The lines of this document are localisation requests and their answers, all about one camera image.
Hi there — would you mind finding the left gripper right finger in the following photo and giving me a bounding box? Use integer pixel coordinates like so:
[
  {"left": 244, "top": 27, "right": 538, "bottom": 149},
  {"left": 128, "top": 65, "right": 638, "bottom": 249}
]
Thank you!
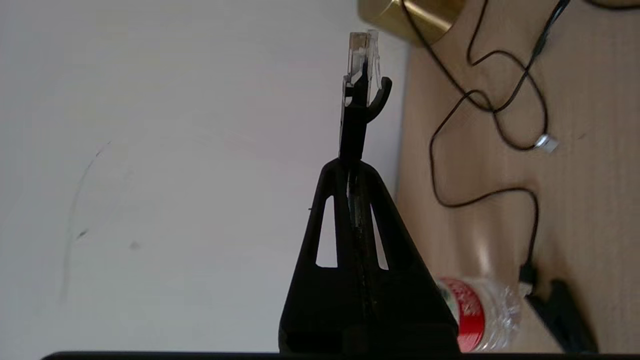
[{"left": 357, "top": 161, "right": 460, "bottom": 352}]

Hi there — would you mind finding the black ethernet cable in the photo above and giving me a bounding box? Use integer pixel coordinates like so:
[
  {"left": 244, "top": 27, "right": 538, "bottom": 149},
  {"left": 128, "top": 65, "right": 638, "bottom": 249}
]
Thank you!
[{"left": 339, "top": 30, "right": 393, "bottom": 166}]

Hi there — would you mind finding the black clip charger with cable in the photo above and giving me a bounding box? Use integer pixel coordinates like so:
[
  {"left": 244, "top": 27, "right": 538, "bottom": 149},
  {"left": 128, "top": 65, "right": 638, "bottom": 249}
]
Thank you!
[{"left": 430, "top": 90, "right": 598, "bottom": 353}]

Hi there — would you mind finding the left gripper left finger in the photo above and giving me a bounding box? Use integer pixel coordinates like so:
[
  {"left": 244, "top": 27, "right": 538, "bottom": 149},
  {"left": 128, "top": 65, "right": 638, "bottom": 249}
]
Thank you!
[{"left": 278, "top": 159, "right": 366, "bottom": 352}]

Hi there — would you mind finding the brass desk lamp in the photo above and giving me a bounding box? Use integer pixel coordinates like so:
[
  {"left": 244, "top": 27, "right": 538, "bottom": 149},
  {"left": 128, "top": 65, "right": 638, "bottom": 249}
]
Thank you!
[{"left": 357, "top": 0, "right": 467, "bottom": 47}]

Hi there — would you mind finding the water bottle with red cap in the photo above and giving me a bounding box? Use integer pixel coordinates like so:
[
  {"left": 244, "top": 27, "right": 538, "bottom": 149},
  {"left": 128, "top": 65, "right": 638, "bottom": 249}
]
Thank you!
[{"left": 435, "top": 276, "right": 532, "bottom": 352}]

